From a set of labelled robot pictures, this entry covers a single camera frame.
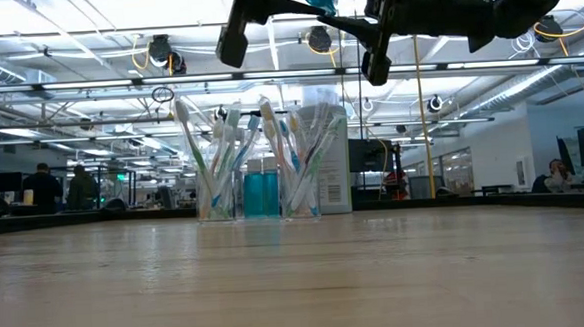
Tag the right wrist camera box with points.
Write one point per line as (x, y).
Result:
(376, 69)

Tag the person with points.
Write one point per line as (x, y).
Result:
(553, 180)
(80, 192)
(43, 191)

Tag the red equipment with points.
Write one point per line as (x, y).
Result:
(396, 188)

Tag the white wipes canister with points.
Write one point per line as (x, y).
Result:
(340, 181)

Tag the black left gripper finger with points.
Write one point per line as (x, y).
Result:
(283, 4)

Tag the grey bin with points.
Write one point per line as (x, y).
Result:
(426, 186)

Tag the clear plastic bag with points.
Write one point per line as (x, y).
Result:
(200, 216)

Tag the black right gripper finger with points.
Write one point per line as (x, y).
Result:
(360, 32)

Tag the black aluminium table frame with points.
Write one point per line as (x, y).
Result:
(474, 203)

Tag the cream container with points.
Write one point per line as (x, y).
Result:
(28, 197)

